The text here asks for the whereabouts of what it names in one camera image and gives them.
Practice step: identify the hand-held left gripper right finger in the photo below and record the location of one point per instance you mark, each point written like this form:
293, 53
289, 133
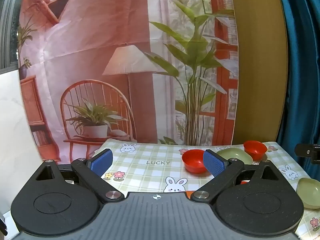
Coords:
212, 162

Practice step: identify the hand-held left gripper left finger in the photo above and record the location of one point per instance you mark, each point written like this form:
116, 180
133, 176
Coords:
101, 161

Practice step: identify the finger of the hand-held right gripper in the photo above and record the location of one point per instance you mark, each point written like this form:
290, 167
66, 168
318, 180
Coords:
306, 151

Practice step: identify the red plastic bowl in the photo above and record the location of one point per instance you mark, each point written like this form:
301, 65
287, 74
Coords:
196, 161
255, 150

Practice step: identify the pale green bowl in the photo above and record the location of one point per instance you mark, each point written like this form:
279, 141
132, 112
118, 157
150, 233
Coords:
310, 192
235, 155

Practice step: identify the red plastic dish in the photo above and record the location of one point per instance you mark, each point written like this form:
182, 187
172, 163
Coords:
189, 193

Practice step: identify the checked bunny print tablecloth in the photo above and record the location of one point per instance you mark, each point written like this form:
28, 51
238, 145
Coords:
150, 165

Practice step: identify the teal curtain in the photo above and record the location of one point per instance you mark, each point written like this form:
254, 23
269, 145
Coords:
302, 67

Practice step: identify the white marble board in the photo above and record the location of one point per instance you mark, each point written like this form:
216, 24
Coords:
15, 130

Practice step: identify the brown wooden panel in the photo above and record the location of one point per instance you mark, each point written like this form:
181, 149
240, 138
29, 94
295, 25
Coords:
260, 67

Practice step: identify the printed wall cloth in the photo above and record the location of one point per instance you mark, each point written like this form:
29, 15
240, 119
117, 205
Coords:
112, 55

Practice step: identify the grey window frame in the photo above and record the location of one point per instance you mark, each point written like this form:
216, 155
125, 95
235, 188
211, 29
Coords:
8, 25

